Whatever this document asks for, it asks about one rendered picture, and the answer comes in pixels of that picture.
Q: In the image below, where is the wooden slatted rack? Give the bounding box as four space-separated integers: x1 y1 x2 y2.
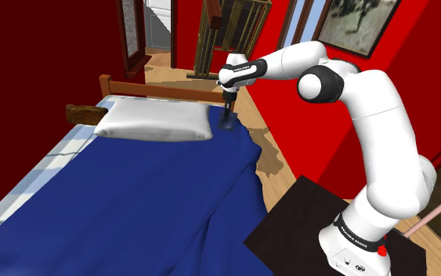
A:
186 0 273 81

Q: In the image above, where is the white pillow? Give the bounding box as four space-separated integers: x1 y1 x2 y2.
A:
92 98 214 143

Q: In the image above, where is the brown framed standing mirror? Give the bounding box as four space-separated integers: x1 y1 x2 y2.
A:
114 0 153 80

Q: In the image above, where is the wooden bed with blue blanket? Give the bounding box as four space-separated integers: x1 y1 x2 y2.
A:
0 74 275 276

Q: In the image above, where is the brown wooden nightstand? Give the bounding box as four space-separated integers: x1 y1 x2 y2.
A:
65 103 110 127

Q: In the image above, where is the dark robot stand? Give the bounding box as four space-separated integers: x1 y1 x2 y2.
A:
243 175 429 276

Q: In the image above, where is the pink rod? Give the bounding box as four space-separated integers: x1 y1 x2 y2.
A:
403 185 441 239

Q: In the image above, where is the window with brown frame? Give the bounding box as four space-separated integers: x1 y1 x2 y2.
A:
276 0 314 51

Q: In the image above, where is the dark framed wall picture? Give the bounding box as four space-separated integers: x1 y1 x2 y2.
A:
311 0 403 60

